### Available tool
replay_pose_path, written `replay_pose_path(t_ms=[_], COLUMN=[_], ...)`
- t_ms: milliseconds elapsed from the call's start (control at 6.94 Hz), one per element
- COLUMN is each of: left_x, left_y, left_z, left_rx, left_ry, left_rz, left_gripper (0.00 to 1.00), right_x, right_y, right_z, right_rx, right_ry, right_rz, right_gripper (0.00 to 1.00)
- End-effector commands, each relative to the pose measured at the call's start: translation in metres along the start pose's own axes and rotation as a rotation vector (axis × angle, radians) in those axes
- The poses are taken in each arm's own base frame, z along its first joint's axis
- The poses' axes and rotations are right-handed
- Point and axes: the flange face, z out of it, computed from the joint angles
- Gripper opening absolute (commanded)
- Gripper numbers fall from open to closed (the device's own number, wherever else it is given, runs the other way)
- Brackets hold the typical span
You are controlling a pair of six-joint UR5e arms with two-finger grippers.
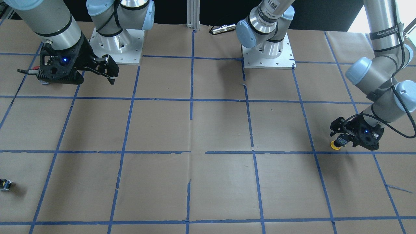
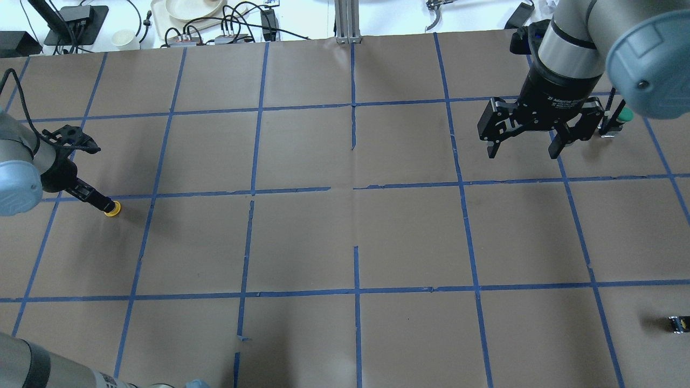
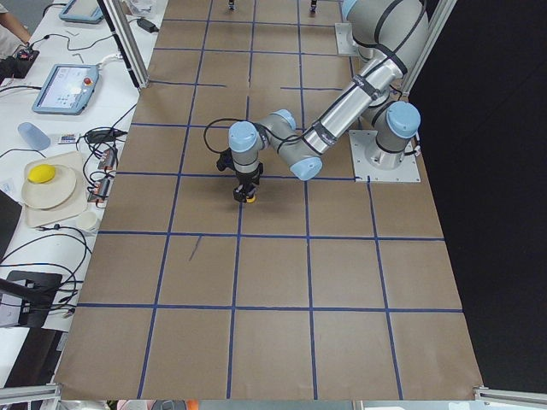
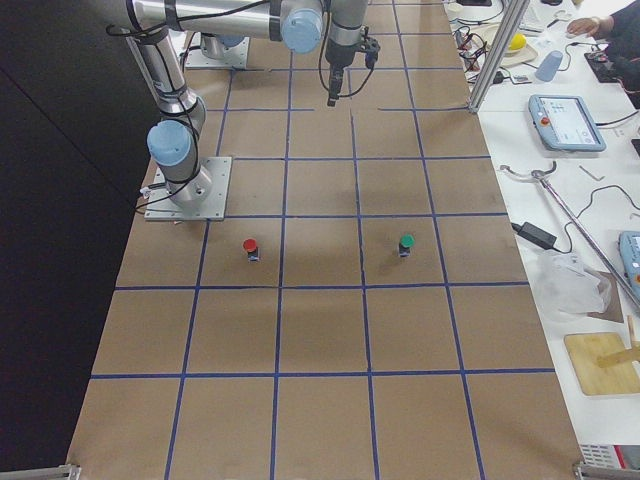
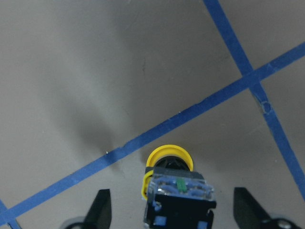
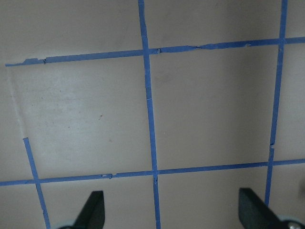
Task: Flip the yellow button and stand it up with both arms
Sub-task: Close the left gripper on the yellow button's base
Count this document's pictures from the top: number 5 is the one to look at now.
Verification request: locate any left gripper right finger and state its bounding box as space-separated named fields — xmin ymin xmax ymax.
xmin=233 ymin=187 xmax=300 ymax=229

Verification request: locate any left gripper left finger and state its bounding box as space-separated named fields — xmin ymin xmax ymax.
xmin=63 ymin=189 xmax=112 ymax=229

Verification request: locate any yellow push button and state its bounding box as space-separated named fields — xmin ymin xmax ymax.
xmin=141 ymin=144 xmax=216 ymax=229

